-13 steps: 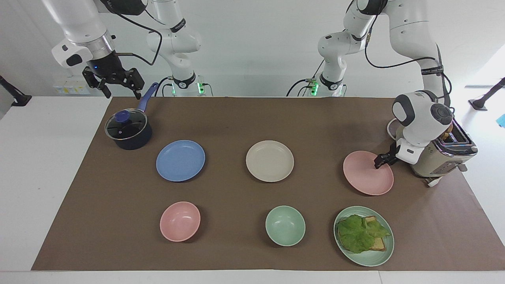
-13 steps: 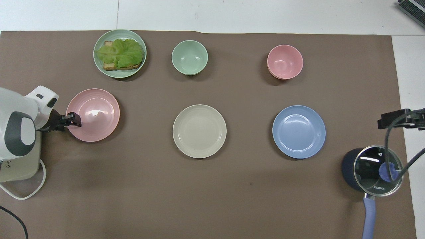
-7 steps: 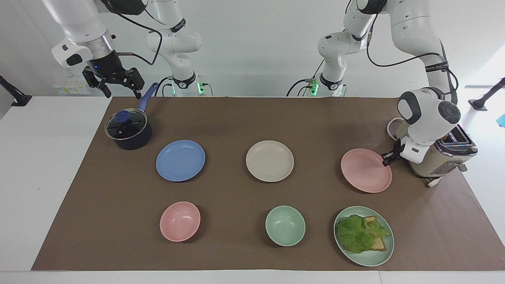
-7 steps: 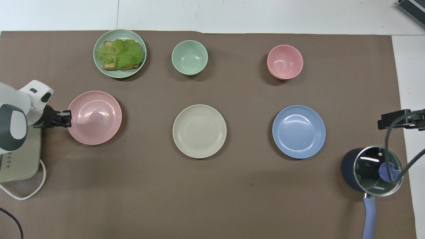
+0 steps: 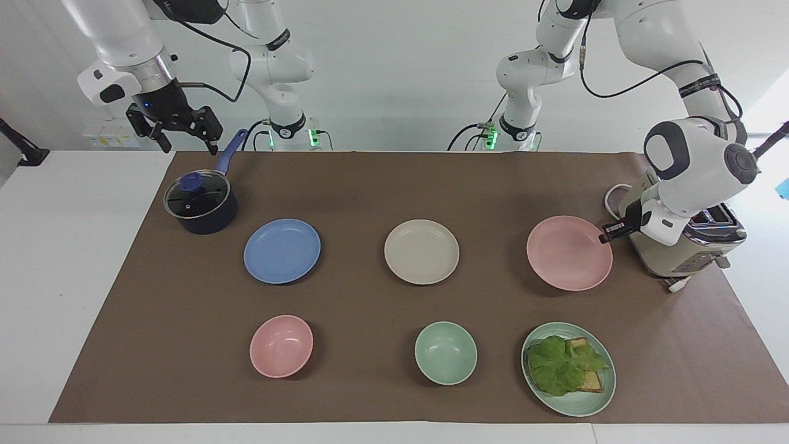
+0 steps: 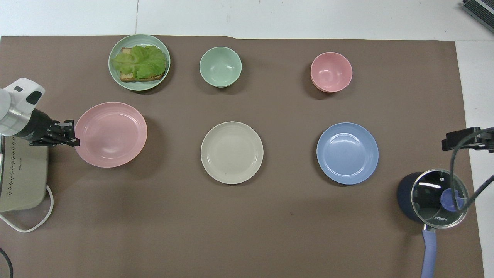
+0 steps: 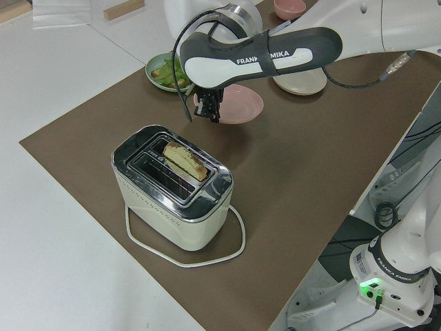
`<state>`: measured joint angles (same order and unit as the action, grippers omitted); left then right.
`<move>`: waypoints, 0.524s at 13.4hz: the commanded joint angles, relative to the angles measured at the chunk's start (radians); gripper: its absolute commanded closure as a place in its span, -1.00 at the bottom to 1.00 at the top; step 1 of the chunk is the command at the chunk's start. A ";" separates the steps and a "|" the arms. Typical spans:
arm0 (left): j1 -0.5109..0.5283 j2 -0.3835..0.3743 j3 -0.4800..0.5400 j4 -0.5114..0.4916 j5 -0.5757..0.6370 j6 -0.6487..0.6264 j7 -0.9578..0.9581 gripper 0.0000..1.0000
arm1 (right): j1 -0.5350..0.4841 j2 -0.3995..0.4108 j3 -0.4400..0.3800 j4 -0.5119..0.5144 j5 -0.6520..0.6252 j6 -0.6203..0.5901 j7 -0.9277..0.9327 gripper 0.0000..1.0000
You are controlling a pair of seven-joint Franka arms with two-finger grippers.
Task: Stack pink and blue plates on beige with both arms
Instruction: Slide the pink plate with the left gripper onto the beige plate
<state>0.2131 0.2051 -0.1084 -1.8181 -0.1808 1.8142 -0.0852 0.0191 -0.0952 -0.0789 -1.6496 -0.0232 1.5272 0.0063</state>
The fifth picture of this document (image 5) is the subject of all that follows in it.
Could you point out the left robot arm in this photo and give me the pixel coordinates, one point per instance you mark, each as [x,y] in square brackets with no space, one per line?
[696,166]

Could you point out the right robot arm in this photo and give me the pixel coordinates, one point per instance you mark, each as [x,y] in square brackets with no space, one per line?
[117,31]

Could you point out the dark blue pot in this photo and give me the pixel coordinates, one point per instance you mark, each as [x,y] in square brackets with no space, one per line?
[212,219]

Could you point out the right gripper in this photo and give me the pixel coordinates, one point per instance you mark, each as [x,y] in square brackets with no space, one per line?
[161,102]

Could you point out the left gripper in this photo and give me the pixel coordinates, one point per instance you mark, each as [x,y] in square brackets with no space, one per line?
[616,232]

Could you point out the green lettuce leaf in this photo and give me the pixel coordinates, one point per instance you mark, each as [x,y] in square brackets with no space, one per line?
[558,367]

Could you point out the cream toaster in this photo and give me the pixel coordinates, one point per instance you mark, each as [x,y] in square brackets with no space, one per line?
[684,253]

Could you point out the pink bowl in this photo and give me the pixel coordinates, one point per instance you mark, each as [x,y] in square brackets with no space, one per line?
[281,346]

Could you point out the beige plate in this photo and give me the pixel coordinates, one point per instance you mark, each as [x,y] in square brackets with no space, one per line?
[421,252]

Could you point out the toasted bread slice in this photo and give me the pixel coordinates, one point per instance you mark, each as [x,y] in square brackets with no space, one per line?
[592,382]

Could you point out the green bowl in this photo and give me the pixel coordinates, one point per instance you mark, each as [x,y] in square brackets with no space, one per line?
[445,353]

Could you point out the pink plate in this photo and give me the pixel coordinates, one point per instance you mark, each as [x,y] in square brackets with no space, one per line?
[568,253]

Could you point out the green plate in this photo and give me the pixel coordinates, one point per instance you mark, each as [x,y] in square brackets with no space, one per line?
[570,404]

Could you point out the glass lid with blue knob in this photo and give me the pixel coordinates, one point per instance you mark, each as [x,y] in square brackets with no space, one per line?
[196,196]

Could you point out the blue plate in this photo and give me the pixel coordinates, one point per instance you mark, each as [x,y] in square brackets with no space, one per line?
[282,251]

